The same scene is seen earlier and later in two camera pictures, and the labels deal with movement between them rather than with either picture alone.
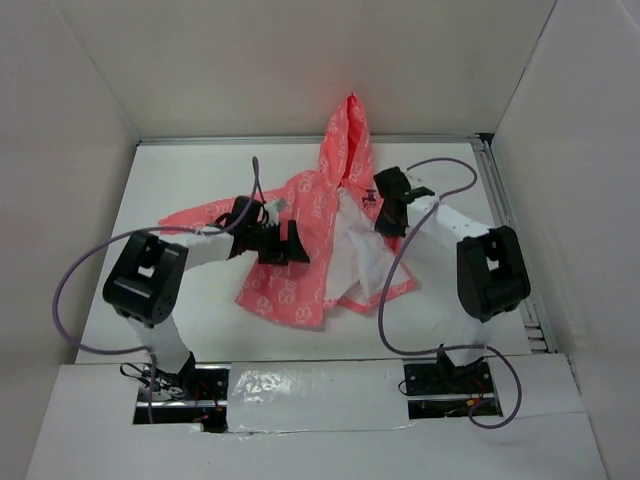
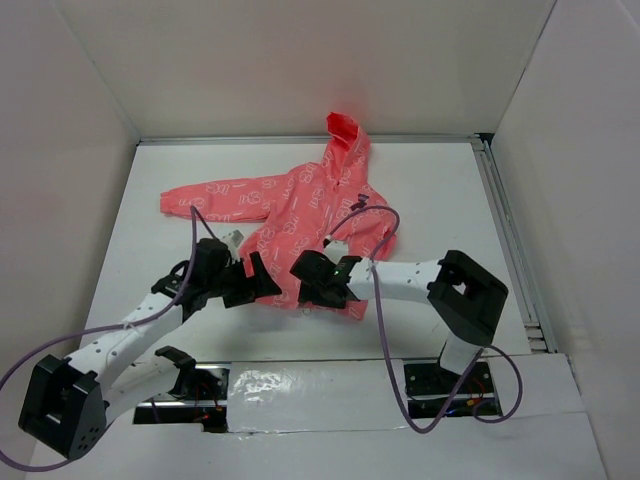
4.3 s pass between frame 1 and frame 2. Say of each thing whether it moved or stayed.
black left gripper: moved
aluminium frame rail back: stayed
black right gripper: moved
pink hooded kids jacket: moved
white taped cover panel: stayed
